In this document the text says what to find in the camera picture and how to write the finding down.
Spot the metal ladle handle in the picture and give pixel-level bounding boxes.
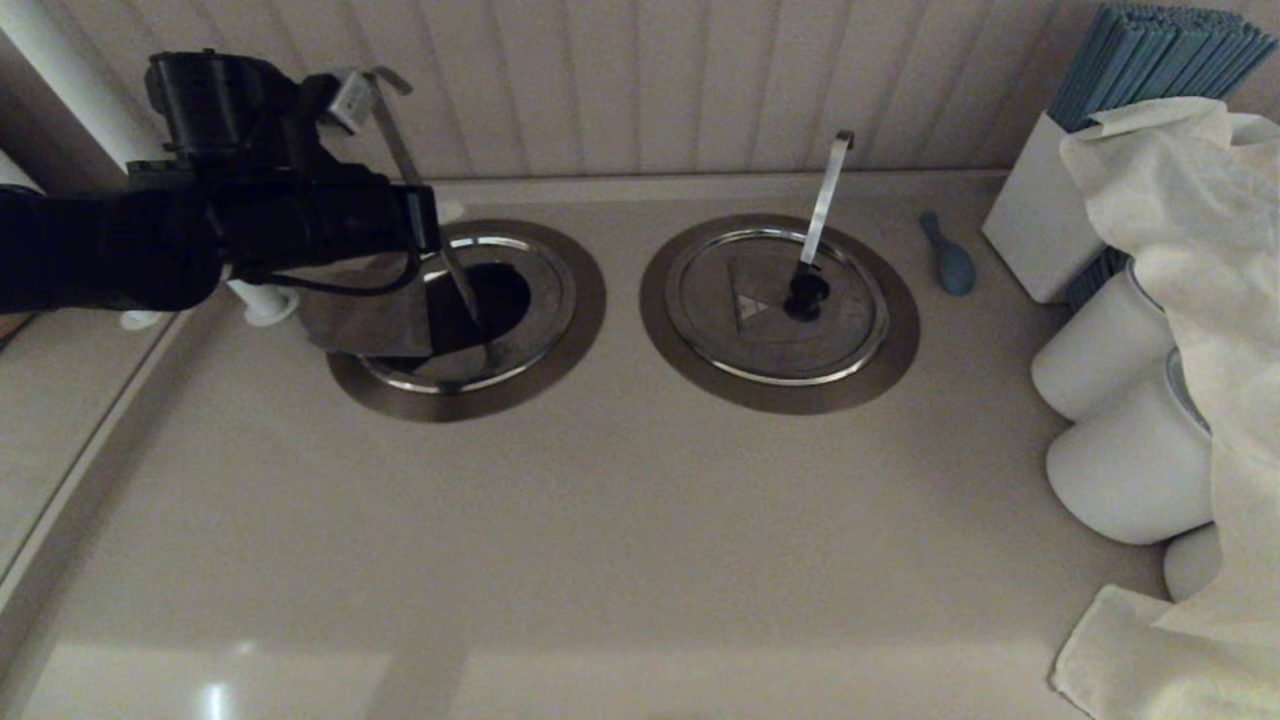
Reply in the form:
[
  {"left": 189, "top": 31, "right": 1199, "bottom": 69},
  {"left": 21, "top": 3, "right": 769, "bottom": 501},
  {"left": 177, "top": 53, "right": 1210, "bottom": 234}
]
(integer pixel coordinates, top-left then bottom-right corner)
[
  {"left": 362, "top": 65, "right": 486, "bottom": 326},
  {"left": 800, "top": 130, "right": 857, "bottom": 269}
]

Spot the right round metal lid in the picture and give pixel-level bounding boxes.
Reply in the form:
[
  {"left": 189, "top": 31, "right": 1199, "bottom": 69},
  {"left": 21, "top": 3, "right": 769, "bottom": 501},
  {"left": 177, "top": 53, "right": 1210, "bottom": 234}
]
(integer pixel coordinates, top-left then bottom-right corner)
[{"left": 640, "top": 213, "right": 922, "bottom": 417}]

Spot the blue plastic spoon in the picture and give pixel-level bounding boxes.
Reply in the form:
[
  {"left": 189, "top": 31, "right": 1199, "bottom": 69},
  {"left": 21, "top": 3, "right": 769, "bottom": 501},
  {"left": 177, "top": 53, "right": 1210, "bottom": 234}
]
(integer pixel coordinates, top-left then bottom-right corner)
[{"left": 920, "top": 208, "right": 977, "bottom": 298}]

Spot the steel soup pot insert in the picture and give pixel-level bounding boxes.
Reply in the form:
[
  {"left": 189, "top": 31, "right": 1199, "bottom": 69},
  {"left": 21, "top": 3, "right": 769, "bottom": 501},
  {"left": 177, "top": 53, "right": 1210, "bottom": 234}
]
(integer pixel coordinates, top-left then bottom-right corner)
[{"left": 432, "top": 262, "right": 533, "bottom": 353}]

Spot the white pole base flange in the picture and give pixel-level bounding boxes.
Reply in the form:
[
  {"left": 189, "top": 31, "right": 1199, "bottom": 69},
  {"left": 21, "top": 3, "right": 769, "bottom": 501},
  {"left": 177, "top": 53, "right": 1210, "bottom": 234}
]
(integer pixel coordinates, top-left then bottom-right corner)
[{"left": 243, "top": 287, "right": 302, "bottom": 329}]

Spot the long white pole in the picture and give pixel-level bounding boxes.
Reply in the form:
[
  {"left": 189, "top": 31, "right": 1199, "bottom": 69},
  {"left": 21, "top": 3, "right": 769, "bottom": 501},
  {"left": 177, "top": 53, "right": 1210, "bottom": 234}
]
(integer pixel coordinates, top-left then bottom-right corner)
[{"left": 0, "top": 0, "right": 291, "bottom": 311}]

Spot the short white pole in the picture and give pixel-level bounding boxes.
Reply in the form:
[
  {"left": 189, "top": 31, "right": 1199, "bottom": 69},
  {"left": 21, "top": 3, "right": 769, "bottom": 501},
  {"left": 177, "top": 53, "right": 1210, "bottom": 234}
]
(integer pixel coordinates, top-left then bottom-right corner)
[{"left": 0, "top": 150, "right": 176, "bottom": 331}]

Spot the white straw holder box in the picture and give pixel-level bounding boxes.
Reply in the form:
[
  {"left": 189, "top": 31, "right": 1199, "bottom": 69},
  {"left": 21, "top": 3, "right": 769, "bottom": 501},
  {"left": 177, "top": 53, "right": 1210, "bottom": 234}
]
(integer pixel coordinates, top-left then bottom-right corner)
[{"left": 982, "top": 110, "right": 1131, "bottom": 306}]

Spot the blue straws bundle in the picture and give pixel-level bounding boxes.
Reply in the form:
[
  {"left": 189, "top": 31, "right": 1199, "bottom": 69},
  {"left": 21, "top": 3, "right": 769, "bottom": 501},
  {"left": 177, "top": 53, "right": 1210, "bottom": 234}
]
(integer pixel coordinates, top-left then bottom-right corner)
[
  {"left": 1062, "top": 245, "right": 1136, "bottom": 311},
  {"left": 1047, "top": 3, "right": 1280, "bottom": 136}
]

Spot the white woven cloth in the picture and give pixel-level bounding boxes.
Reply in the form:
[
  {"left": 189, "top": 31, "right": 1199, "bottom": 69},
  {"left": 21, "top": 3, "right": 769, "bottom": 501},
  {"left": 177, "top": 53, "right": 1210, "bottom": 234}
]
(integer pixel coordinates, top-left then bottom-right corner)
[{"left": 1050, "top": 97, "right": 1280, "bottom": 720}]

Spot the small white ceramic jar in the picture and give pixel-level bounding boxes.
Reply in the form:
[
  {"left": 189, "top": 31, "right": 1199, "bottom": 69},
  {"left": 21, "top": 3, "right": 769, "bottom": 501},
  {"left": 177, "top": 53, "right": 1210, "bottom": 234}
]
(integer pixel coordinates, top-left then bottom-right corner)
[{"left": 1163, "top": 522, "right": 1226, "bottom": 603}]

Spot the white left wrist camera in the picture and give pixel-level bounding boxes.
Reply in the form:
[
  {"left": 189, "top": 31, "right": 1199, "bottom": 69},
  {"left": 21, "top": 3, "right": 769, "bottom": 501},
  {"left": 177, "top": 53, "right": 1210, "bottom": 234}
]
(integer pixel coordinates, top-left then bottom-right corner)
[{"left": 325, "top": 70, "right": 373, "bottom": 133}]

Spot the brown steel well ring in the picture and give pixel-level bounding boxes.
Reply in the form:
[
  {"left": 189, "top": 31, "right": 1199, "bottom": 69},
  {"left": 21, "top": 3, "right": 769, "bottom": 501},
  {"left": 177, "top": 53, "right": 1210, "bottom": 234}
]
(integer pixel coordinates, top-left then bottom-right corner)
[{"left": 327, "top": 218, "right": 608, "bottom": 423}]

